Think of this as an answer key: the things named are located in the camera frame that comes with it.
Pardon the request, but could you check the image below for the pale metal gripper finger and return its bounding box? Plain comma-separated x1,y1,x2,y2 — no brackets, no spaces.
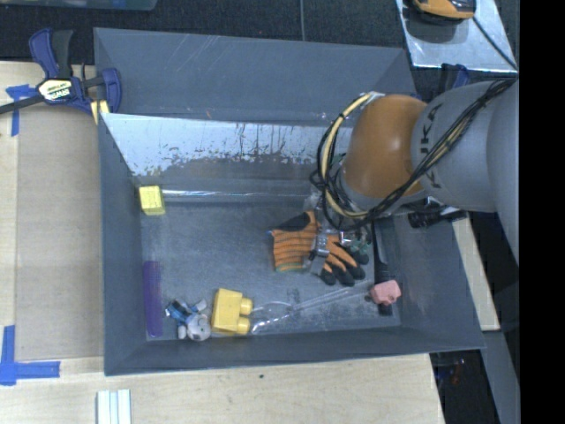
309,232,331,276

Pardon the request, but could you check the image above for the orange and black striped glove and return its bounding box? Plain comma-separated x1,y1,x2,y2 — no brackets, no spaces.
266,209,370,288

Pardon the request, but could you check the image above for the clear plastic thing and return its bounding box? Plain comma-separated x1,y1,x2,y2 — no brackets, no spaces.
250,279,376,336

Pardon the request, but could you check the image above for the black tool with pink head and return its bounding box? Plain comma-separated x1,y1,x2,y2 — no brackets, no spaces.
364,220,403,317

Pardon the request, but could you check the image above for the grey metal bin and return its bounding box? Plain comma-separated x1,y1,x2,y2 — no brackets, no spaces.
92,26,487,377

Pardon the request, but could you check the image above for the yellow toy brick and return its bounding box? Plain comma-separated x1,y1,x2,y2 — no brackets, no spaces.
210,287,254,337

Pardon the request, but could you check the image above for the blue and white toy figure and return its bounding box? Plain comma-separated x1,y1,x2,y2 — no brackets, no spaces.
165,298,213,343

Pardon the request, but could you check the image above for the small yellow block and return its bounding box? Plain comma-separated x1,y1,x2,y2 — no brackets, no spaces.
138,185,167,216

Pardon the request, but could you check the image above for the purple comb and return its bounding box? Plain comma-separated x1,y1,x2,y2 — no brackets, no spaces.
142,260,165,339

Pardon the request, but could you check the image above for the pale wood board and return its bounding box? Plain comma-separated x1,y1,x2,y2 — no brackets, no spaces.
14,103,107,363

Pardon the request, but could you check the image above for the black cylinder on white bracket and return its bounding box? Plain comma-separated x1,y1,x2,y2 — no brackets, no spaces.
407,196,467,230

